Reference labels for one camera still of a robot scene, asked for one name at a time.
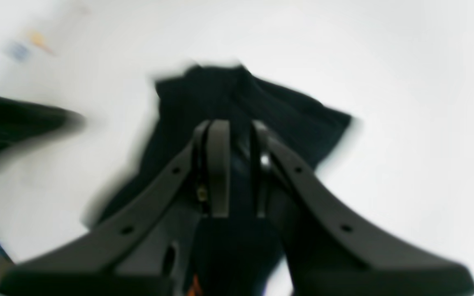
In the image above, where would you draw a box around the black T-shirt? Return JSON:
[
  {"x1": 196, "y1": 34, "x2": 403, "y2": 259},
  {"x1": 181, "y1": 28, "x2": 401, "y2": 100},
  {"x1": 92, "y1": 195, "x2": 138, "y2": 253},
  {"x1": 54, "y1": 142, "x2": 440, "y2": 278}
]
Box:
[{"x1": 95, "y1": 66, "x2": 352, "y2": 296}]

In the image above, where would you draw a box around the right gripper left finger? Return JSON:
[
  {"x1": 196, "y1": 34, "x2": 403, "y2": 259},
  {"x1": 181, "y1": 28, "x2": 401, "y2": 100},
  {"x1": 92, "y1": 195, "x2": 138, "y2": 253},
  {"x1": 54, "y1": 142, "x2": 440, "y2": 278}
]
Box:
[{"x1": 0, "y1": 120, "x2": 230, "y2": 296}]

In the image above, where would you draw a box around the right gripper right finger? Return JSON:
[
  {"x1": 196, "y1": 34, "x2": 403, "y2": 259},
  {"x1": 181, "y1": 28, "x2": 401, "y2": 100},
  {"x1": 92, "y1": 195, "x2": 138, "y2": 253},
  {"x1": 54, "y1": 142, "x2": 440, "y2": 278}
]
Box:
[{"x1": 251, "y1": 120, "x2": 474, "y2": 296}]

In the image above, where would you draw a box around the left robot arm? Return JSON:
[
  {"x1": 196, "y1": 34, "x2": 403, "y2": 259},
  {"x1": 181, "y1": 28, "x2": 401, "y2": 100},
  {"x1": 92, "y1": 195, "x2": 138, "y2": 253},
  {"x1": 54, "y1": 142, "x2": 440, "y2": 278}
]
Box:
[{"x1": 0, "y1": 97, "x2": 84, "y2": 154}]

